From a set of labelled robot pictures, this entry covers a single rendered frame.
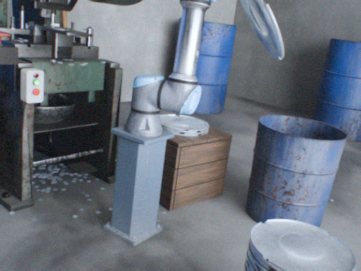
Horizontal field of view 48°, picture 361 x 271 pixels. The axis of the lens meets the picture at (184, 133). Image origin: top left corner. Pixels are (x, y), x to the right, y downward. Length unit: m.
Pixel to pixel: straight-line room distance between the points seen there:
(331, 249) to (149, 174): 0.74
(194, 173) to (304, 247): 0.92
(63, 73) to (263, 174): 1.04
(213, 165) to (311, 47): 2.94
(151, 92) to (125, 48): 2.51
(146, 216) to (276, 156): 0.64
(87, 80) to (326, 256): 1.36
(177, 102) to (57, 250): 0.73
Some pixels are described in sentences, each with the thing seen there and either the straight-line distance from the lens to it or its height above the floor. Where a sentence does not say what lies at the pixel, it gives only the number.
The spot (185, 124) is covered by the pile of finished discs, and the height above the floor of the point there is 0.38.
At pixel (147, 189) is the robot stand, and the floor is 0.23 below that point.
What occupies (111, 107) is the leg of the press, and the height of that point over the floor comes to 0.42.
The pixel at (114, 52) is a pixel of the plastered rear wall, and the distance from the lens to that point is 3.94.
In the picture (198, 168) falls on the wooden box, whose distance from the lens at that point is 2.01.
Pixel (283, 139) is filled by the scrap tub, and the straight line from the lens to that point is 1.83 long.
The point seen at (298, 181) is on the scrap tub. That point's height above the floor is 0.27.
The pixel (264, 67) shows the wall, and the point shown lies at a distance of 5.06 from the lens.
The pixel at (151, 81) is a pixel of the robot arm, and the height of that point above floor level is 0.66.
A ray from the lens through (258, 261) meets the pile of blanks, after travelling 1.15.
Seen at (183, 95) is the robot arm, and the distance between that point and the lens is 1.50.
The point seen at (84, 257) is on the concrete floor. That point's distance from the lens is 1.63.
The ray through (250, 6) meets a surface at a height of 0.97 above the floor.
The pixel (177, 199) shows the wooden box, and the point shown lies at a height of 0.06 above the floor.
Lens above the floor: 0.92
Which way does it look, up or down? 16 degrees down
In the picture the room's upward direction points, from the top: 8 degrees clockwise
